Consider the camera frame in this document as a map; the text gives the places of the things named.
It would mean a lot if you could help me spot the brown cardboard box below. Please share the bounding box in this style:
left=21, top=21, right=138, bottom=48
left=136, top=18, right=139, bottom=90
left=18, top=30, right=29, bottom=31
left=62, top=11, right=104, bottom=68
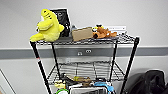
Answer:
left=71, top=26, right=95, bottom=43

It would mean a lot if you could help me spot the orange plush toy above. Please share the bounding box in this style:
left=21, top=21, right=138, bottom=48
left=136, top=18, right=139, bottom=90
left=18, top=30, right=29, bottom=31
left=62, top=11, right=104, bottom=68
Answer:
left=92, top=23, right=119, bottom=40

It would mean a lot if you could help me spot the small tan item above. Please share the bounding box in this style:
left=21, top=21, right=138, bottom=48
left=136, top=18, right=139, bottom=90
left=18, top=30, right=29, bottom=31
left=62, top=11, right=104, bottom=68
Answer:
left=73, top=75, right=93, bottom=84

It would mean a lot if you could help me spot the black bag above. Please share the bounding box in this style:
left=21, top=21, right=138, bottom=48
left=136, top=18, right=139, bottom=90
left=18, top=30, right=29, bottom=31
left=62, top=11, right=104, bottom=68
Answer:
left=60, top=73, right=77, bottom=85

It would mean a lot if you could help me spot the black box with white print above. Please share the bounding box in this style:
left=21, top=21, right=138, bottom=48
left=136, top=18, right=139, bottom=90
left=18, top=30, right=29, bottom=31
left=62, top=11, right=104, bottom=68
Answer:
left=49, top=7, right=73, bottom=38

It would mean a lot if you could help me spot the flat white box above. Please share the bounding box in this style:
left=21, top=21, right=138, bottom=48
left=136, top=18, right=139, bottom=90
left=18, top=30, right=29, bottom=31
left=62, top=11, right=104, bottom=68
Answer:
left=102, top=25, right=128, bottom=35

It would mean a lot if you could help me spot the yellow plush toy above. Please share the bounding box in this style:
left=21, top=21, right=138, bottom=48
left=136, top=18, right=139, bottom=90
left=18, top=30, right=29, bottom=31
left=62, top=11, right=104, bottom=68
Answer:
left=29, top=8, right=65, bottom=43

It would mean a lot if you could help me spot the blue cloth bag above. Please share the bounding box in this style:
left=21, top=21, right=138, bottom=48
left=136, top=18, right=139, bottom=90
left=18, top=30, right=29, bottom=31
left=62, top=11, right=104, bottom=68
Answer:
left=93, top=79, right=115, bottom=94

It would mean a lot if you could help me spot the grey framed book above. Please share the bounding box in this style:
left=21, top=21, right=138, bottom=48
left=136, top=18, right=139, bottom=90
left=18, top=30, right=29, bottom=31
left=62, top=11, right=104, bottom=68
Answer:
left=69, top=86, right=109, bottom=94

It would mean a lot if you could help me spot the small yellow item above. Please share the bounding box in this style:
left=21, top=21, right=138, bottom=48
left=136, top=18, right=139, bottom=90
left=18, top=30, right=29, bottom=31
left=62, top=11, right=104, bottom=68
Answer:
left=54, top=81, right=68, bottom=90

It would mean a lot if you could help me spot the black office chair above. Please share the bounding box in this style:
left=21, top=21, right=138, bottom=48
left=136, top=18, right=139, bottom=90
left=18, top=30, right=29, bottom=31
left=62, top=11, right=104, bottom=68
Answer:
left=126, top=68, right=168, bottom=94

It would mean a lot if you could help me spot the white wall outlet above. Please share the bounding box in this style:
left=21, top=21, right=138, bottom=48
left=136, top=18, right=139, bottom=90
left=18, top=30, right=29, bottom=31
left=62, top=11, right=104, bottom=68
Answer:
left=77, top=51, right=84, bottom=57
left=85, top=49, right=92, bottom=55

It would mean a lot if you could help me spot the black wire shelf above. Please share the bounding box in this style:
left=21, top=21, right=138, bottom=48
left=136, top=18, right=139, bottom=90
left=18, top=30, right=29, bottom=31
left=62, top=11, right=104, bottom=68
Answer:
left=29, top=32, right=141, bottom=94

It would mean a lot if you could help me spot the long grey wall band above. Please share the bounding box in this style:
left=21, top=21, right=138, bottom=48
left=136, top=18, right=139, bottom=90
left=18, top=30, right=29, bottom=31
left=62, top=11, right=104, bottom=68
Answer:
left=0, top=46, right=168, bottom=61

